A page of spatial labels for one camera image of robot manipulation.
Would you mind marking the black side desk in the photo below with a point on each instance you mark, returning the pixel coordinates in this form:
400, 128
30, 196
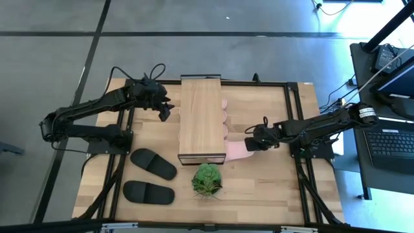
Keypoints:
388, 184

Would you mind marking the green succulent plant in pot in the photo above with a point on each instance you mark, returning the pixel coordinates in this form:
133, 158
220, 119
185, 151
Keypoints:
207, 179

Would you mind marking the small black clamp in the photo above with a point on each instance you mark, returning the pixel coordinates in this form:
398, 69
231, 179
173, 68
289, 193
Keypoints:
256, 77

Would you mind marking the grey furniture foot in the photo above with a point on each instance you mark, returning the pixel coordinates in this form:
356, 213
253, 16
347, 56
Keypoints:
9, 148

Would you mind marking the black computer monitor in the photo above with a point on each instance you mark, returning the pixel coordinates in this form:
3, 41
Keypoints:
401, 84

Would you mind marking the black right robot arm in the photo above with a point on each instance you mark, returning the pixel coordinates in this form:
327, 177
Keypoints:
317, 124

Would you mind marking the black rail with silver brackets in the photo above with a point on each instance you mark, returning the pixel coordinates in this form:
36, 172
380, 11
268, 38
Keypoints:
64, 226

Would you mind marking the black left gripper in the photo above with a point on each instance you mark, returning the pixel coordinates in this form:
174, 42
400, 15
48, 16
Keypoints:
148, 94

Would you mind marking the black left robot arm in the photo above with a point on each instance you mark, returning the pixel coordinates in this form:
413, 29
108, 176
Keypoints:
84, 108

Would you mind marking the black power adapter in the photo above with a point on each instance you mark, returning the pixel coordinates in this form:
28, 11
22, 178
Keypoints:
386, 58

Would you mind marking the black camera stand post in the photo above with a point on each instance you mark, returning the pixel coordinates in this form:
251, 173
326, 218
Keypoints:
388, 27

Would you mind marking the black aluminium table frame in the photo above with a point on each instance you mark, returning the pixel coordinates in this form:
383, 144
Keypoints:
292, 86

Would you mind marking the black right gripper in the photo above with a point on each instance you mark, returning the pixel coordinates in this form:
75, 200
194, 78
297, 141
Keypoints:
266, 137

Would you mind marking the black rubber slide sandal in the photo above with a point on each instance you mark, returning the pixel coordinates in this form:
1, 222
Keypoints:
148, 193
153, 164

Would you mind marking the black computer keyboard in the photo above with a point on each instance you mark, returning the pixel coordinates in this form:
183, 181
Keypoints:
388, 145

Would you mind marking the wooden shelf with black frame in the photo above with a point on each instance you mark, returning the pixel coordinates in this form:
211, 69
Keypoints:
200, 116

